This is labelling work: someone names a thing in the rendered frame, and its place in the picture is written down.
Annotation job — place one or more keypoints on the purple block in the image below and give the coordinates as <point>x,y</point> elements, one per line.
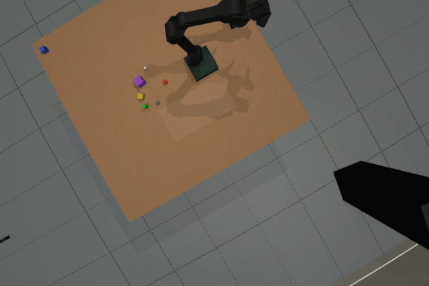
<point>139,81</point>

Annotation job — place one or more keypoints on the small blue block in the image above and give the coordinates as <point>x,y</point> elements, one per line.
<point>43,49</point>

